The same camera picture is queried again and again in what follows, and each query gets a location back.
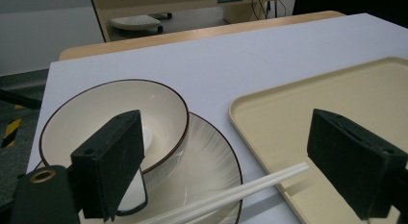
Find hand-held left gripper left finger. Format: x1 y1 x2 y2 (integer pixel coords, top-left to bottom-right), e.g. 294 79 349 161
70 110 145 223

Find cream ribbed plate brown rim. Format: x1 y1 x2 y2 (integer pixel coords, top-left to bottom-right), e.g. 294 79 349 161
78 111 244 224

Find beige plastic tray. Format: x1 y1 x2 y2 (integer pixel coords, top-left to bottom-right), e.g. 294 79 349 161
228 56 408 224

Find light wooden desk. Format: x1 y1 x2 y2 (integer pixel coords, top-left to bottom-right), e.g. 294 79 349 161
89 0 297 43

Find office chair base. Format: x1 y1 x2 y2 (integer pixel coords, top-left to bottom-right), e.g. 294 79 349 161
109 12 173 36

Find black cables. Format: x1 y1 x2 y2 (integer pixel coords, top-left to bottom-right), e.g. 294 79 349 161
250 0 290 20

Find white spoon dark rim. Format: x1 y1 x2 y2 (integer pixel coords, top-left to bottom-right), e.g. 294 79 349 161
115 166 149 217

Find white chopstick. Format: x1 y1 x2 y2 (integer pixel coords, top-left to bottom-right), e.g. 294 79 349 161
165 165 311 224
137 162 310 224

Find cream bowl brown rim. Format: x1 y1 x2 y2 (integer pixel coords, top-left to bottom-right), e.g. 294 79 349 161
38 78 191 190

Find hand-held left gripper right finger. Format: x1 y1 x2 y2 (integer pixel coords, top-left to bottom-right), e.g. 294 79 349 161
306 108 408 221

